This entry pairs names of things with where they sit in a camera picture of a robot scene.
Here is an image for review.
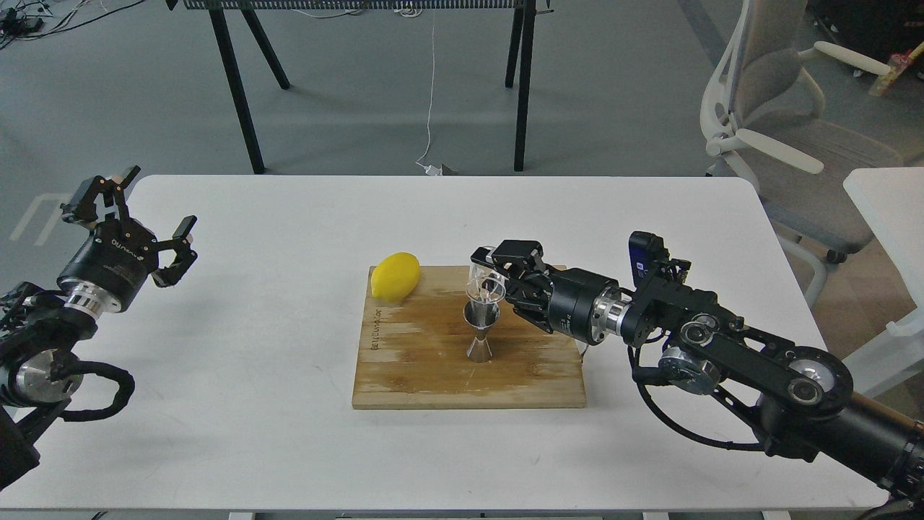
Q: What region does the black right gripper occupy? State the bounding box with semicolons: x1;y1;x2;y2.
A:
471;240;619;345

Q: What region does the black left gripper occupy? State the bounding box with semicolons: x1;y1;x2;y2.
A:
57;165;198;313

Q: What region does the clear glass measuring cup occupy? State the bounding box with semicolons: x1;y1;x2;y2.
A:
466;264;506;304

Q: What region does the steel double jigger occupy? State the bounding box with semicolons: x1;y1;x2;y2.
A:
464;300;500;363

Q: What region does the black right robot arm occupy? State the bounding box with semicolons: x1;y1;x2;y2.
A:
471;231;923;519

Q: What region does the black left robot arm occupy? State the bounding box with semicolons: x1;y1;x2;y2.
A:
1;167;197;487

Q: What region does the yellow lemon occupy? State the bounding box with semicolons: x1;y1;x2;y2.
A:
370;251;420;303

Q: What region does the wooden cutting board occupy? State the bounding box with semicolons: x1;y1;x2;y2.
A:
351;266;586;410

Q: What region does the grey office chair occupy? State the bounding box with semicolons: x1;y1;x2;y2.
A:
700;1;904;306

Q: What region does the white side table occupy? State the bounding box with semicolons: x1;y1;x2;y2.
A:
843;167;923;397

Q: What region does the white hanging cable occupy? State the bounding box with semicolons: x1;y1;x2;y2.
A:
415;11;445;176

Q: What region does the black metal frame table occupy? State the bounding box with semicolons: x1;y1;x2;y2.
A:
166;1;554;175

